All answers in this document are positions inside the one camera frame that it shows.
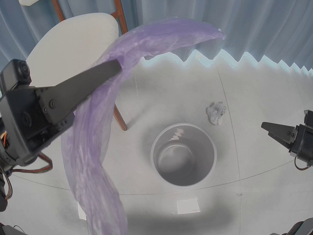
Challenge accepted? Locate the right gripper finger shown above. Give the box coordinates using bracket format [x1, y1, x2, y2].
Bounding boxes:
[261, 122, 298, 138]
[268, 131, 295, 152]

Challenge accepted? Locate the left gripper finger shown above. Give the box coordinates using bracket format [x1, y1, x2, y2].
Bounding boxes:
[50, 112, 76, 136]
[34, 59, 123, 127]

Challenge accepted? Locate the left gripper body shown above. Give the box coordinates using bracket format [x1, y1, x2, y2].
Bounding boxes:
[0, 86, 58, 167]

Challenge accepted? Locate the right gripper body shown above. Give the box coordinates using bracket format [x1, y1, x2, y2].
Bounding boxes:
[289, 123, 313, 163]

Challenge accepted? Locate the purple plastic bag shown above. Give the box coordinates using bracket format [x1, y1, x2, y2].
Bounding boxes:
[61, 17, 226, 235]

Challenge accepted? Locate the white paper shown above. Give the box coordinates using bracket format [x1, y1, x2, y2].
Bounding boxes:
[206, 101, 226, 126]

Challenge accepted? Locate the white trash bin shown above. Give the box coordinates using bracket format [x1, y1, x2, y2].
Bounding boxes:
[150, 123, 217, 187]

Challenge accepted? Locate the white cushioned wooden chair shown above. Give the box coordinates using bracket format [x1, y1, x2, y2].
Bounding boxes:
[18, 0, 129, 132]

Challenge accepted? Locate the pale blue curtain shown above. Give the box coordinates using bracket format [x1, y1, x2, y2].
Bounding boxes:
[0, 0, 313, 78]

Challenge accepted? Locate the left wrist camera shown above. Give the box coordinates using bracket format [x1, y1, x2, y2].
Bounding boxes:
[0, 59, 32, 92]

